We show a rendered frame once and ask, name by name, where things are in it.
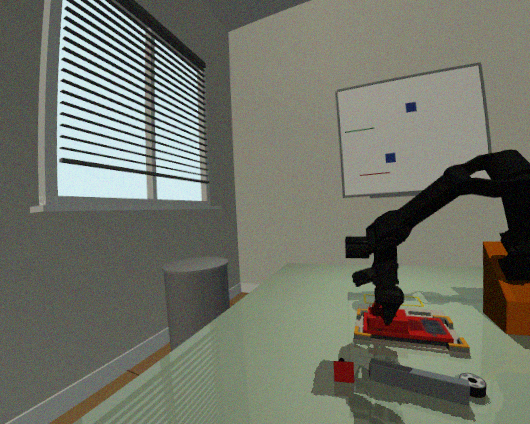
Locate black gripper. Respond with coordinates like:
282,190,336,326
374,259,404,324

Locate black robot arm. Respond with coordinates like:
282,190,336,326
345,149,530,281

